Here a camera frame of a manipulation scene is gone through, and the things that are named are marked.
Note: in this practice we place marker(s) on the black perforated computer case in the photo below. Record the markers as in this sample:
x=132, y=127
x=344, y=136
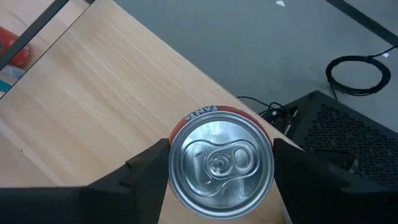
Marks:
x=348, y=133

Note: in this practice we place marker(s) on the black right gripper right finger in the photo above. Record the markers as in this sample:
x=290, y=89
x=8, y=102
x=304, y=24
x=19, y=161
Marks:
x=326, y=199

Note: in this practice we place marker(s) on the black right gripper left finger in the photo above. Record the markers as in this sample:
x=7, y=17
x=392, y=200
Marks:
x=77, y=205

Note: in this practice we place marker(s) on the red Fanta can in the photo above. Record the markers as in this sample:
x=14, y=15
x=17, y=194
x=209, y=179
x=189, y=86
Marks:
x=220, y=161
x=21, y=57

